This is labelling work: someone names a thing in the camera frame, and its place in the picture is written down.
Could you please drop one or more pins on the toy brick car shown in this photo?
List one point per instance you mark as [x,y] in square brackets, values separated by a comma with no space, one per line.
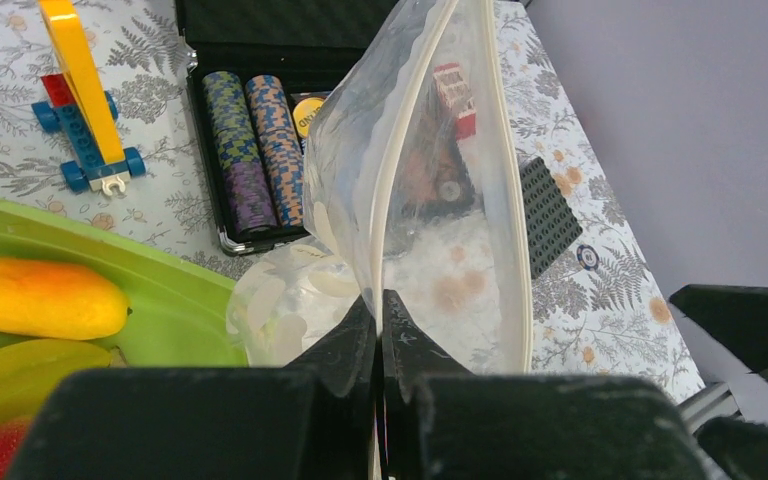
[80,108]

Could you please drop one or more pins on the red toy brick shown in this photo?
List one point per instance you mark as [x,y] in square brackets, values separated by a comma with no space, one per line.
[456,94]

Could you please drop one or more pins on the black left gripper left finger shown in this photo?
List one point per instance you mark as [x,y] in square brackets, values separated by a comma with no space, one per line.
[343,359]

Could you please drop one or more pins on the orange yellow mango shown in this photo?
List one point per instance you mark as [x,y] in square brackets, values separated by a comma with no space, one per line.
[59,300]

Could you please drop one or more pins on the clear zip top bag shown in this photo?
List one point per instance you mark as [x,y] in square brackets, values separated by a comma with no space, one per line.
[392,201]

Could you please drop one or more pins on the green plastic tray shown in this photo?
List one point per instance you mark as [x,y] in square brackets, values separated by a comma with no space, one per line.
[177,309]

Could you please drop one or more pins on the green starfruit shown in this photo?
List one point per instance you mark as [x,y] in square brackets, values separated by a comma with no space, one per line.
[30,370]

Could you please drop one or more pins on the black brick baseplate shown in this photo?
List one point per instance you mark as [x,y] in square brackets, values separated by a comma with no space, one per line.
[551,225]

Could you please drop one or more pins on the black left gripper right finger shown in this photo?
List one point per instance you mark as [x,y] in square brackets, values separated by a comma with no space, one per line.
[413,363]

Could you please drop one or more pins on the loose poker chip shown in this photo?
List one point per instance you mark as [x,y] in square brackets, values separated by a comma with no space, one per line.
[587,257]

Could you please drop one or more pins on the floral tablecloth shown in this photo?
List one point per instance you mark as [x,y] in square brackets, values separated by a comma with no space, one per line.
[613,320]

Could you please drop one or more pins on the black poker chip case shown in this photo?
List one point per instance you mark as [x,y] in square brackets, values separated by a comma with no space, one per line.
[262,72]

